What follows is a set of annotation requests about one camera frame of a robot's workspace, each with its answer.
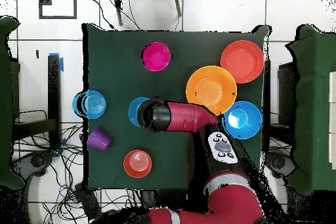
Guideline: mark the dark green table cloth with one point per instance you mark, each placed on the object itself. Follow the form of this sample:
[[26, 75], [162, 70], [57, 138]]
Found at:
[[126, 76]]

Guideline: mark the small blue bowl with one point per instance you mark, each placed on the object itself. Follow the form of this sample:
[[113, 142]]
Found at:
[[94, 104], [134, 111]]

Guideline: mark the large blue bowl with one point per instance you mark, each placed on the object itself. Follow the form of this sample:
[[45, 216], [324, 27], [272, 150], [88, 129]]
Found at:
[[244, 120]]

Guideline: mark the small orange bowl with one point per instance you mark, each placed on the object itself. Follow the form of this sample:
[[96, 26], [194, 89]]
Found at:
[[137, 163]]

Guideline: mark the large yellow-orange bowl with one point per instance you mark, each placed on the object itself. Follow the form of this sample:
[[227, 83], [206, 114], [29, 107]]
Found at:
[[211, 87]]

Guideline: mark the black office chair base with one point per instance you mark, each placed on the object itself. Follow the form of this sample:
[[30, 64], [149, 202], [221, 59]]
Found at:
[[278, 162], [38, 161]]

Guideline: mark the large orange bowl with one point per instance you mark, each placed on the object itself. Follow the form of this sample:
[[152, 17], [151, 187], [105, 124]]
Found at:
[[244, 58]]

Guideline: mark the green cloth covered side table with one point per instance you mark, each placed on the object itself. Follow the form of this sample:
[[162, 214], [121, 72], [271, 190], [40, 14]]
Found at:
[[315, 103], [5, 90]]

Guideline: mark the small pink bowl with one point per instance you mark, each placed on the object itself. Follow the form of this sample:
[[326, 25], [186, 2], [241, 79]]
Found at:
[[156, 56]]

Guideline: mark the blue tape strip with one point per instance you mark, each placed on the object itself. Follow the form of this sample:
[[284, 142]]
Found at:
[[62, 65]]

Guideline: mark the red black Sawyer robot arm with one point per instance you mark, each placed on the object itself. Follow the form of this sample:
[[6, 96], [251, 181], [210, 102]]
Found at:
[[189, 116]]

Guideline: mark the black power box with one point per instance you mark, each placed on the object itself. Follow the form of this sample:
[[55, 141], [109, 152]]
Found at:
[[88, 203]]

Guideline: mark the purple cup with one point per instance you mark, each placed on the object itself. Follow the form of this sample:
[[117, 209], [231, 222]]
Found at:
[[98, 140]]

